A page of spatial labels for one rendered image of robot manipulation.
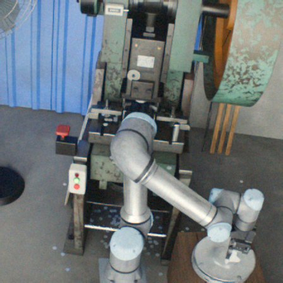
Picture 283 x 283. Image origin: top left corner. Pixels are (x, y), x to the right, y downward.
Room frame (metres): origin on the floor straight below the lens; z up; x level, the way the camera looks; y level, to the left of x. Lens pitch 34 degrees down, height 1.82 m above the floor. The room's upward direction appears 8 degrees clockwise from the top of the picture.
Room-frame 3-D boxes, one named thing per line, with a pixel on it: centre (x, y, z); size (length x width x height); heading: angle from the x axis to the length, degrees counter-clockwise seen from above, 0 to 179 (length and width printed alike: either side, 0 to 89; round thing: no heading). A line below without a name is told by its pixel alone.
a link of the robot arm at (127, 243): (1.06, 0.01, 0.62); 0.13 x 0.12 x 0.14; 170
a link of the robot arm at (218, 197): (1.11, -0.30, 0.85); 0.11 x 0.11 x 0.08; 80
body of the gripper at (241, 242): (1.11, -0.42, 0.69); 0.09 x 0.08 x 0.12; 76
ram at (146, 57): (1.77, 0.04, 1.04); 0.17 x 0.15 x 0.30; 1
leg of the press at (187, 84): (1.95, -0.22, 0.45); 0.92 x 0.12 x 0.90; 1
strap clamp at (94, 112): (1.81, 0.21, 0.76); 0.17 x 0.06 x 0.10; 91
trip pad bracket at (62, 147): (1.57, 0.35, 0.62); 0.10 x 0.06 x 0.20; 91
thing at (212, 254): (1.27, -0.44, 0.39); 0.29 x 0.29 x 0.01
